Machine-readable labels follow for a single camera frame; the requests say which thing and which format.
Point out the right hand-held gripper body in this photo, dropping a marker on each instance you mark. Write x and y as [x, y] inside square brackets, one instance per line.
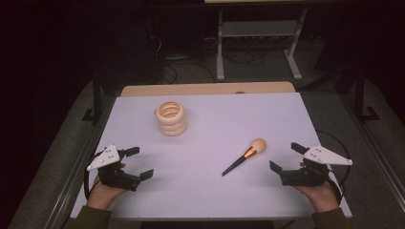
[305, 175]

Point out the white table cover board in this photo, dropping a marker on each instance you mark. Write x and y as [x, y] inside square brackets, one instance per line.
[203, 191]

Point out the metal frame rail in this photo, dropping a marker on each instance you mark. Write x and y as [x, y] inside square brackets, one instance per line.
[379, 152]
[74, 175]

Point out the person's right hand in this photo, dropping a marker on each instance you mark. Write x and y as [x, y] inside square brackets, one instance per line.
[320, 197]

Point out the wooden table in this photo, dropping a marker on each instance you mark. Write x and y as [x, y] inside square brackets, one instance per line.
[207, 88]

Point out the beige ribbed cup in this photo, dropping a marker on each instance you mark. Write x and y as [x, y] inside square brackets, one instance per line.
[172, 122]

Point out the black metal stand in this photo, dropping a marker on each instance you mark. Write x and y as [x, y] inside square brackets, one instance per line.
[360, 95]
[96, 95]

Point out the person's left hand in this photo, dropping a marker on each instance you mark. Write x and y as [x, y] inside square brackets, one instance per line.
[102, 195]

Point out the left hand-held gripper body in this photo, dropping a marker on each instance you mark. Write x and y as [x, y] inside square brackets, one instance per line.
[111, 173]

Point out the white metal stand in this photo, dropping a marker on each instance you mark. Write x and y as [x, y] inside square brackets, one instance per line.
[219, 63]

